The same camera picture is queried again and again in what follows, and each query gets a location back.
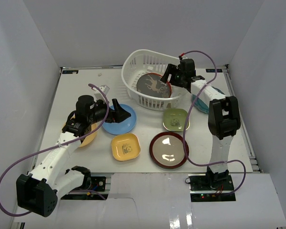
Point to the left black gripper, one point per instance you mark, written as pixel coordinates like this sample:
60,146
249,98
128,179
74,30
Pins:
113,114

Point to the teal scalloped round plate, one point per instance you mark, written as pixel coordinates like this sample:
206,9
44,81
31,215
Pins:
200,105

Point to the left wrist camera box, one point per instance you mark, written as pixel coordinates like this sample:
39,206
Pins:
98,95

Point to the grey deer round plate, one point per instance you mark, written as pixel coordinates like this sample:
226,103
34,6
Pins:
150,84

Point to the green square panda plate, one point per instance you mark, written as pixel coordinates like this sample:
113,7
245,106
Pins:
174,119

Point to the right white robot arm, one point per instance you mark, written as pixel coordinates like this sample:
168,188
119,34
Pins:
223,116

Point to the red rimmed beige round plate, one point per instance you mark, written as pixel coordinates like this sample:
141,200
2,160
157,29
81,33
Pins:
166,150

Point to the white plastic dish basket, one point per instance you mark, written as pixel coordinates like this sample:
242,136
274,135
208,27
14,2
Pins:
145,61

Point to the yellow square panda plate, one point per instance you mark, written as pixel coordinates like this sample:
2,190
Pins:
125,147

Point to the light blue round plate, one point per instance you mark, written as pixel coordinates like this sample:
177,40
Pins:
123,127

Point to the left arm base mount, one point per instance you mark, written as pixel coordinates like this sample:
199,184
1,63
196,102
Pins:
94,192

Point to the orange round plate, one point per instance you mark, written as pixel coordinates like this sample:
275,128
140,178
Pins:
88,138

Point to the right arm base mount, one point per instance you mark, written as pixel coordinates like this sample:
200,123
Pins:
201,191

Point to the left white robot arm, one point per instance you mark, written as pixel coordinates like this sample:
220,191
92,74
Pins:
40,190

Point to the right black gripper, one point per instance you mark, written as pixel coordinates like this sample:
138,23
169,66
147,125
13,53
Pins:
171,69

